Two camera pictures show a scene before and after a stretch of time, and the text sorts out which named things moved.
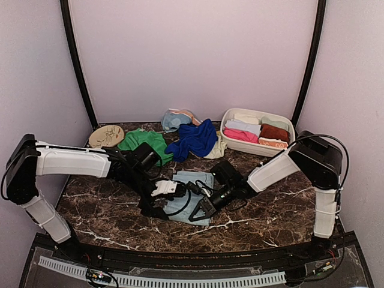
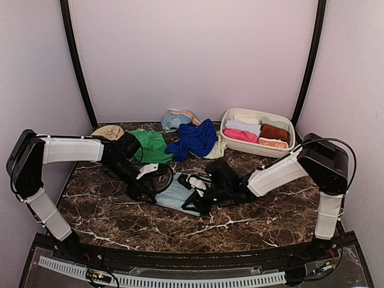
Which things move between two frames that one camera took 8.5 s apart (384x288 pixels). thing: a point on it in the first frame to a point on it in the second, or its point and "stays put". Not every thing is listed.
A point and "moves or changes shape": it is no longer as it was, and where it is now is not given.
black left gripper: [152, 212] to [135, 191]
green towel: [135, 137] stays put
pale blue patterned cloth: [171, 120] stays put
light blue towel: [193, 201] moves or changes shape
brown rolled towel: [267, 131] stays put
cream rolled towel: [247, 118] stays put
